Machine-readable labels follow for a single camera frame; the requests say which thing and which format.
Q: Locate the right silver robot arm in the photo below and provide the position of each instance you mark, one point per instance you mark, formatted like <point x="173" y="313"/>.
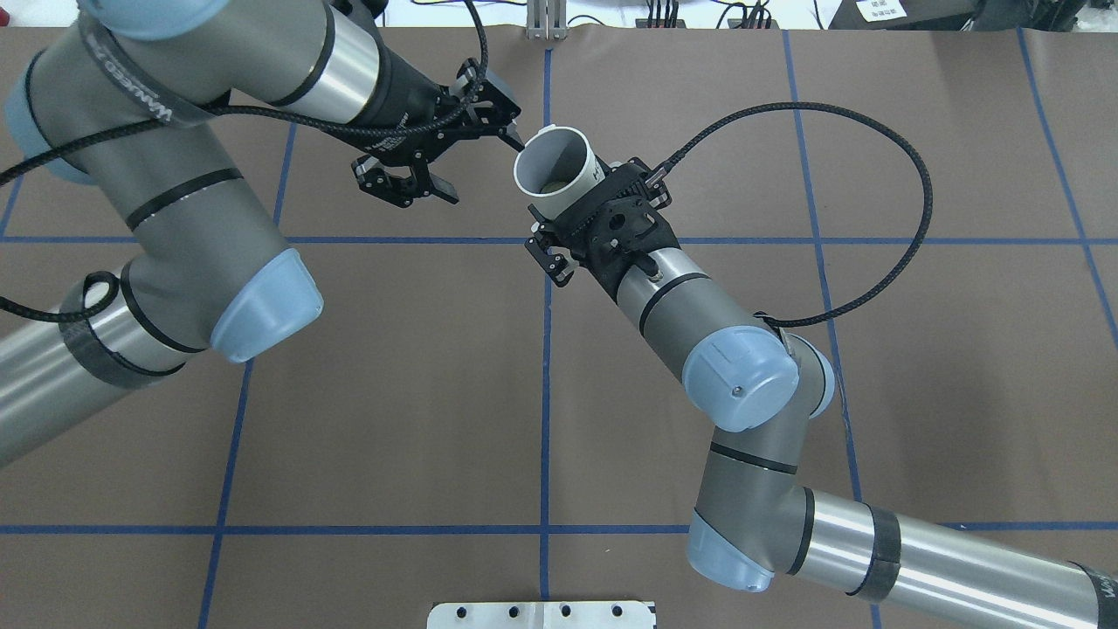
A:
<point x="761" y="389"/>

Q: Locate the aluminium frame post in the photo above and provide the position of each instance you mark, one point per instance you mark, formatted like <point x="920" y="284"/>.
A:
<point x="546" y="20"/>

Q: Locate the black computer monitor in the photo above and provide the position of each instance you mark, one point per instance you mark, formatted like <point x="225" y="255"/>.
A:
<point x="1058" y="16"/>

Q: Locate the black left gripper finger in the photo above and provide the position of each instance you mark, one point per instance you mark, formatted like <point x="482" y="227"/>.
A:
<point x="402" y="191"/>
<point x="494" y="118"/>

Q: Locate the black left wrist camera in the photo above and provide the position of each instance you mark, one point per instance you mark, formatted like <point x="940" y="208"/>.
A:
<point x="469" y="86"/>

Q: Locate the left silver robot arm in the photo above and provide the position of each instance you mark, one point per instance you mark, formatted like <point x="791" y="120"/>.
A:
<point x="125" y="99"/>

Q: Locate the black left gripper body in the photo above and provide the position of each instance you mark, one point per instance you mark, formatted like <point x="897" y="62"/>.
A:
<point x="395" y="98"/>

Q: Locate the white mug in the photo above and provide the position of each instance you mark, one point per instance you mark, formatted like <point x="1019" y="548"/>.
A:
<point x="555" y="169"/>

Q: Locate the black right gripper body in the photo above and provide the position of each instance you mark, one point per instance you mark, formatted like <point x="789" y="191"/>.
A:
<point x="548" y="253"/>

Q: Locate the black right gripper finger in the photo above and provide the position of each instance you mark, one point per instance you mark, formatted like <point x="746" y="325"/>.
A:
<point x="547" y="255"/>

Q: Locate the white camera pedestal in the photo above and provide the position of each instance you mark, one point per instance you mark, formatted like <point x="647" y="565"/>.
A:
<point x="544" y="614"/>

